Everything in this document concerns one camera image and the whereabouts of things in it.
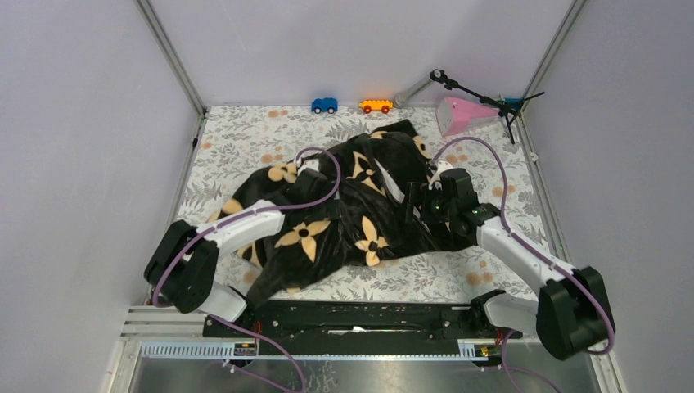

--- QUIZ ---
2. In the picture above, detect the blue toy car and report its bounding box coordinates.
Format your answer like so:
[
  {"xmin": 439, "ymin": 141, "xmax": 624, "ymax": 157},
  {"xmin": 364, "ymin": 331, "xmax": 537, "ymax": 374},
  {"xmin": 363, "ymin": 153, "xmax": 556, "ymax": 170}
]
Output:
[{"xmin": 311, "ymin": 97, "xmax": 339, "ymax": 114}]

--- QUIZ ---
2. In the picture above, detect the black floral plush pillowcase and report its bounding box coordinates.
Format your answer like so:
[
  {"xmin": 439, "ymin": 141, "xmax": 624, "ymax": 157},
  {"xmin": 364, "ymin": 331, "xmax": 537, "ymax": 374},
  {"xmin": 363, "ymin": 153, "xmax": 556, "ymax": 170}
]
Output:
[{"xmin": 237, "ymin": 120, "xmax": 472, "ymax": 309}]

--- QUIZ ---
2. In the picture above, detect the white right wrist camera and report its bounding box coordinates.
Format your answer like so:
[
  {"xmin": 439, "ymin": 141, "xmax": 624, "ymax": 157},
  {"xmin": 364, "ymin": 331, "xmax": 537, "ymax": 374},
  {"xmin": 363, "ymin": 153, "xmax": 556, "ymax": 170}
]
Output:
[{"xmin": 428, "ymin": 160, "xmax": 454, "ymax": 190}]

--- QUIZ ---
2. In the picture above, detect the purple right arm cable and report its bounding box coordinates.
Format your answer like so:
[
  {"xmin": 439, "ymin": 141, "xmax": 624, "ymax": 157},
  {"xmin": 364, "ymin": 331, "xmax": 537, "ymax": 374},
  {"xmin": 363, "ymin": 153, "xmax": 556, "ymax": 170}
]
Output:
[{"xmin": 430, "ymin": 136, "xmax": 617, "ymax": 356}]

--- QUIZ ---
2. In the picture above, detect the orange toy car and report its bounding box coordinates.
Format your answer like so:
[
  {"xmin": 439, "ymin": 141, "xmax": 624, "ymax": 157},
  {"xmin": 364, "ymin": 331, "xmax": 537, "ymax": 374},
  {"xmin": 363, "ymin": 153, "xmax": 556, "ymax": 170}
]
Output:
[{"xmin": 358, "ymin": 99, "xmax": 394, "ymax": 114}]

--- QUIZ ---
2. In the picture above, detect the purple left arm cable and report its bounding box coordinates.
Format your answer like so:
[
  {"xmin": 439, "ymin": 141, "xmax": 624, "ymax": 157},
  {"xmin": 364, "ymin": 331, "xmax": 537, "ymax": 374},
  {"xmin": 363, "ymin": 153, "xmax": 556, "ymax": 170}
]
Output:
[{"xmin": 151, "ymin": 147, "xmax": 343, "ymax": 309}]

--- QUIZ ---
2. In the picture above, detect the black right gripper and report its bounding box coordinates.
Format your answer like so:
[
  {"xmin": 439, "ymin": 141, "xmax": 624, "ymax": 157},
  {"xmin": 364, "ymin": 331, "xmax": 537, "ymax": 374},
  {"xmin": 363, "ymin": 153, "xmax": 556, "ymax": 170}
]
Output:
[{"xmin": 394, "ymin": 183, "xmax": 457, "ymax": 224}]

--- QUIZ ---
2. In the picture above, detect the floral patterned table mat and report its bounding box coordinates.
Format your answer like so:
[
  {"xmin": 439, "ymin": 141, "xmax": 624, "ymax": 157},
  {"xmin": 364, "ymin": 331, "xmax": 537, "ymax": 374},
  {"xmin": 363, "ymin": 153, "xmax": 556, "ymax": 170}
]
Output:
[{"xmin": 176, "ymin": 106, "xmax": 549, "ymax": 304}]

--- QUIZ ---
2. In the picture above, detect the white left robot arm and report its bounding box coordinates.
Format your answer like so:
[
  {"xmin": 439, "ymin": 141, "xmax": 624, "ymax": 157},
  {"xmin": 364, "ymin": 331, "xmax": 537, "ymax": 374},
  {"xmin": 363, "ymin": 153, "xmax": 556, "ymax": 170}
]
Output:
[{"xmin": 144, "ymin": 169, "xmax": 340, "ymax": 337}]

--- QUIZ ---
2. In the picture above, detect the black tripod stand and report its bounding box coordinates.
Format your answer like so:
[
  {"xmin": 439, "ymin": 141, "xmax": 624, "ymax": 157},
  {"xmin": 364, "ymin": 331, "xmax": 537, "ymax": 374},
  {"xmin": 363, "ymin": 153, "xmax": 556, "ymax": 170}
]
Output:
[{"xmin": 429, "ymin": 69, "xmax": 545, "ymax": 144}]

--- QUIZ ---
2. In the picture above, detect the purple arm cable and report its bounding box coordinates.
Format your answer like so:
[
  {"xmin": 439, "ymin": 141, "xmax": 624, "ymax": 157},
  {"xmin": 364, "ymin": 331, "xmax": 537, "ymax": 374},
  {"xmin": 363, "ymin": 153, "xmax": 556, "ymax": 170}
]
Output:
[
  {"xmin": 430, "ymin": 136, "xmax": 617, "ymax": 356},
  {"xmin": 151, "ymin": 147, "xmax": 343, "ymax": 309}
]

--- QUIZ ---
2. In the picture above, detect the grey metal cylinder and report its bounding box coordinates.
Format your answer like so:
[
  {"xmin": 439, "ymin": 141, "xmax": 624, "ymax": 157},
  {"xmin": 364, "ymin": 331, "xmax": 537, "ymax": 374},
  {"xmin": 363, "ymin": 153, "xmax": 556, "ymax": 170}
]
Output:
[{"xmin": 393, "ymin": 71, "xmax": 436, "ymax": 108}]

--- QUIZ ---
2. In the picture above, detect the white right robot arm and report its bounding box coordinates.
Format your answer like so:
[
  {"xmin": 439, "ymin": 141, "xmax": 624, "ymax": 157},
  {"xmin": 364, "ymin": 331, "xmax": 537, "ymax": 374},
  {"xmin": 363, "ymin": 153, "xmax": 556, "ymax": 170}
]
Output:
[{"xmin": 403, "ymin": 163, "xmax": 615, "ymax": 360}]

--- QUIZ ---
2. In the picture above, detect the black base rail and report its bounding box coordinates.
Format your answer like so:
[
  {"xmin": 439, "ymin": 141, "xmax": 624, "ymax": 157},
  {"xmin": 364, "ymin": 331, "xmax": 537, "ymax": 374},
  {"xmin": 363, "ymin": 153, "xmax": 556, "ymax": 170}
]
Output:
[{"xmin": 202, "ymin": 300, "xmax": 508, "ymax": 358}]

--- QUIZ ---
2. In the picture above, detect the pink and white iron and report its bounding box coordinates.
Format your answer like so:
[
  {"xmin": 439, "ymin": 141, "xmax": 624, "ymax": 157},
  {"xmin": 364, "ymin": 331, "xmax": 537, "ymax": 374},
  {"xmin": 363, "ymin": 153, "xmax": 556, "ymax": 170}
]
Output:
[{"xmin": 435, "ymin": 97, "xmax": 498, "ymax": 137}]

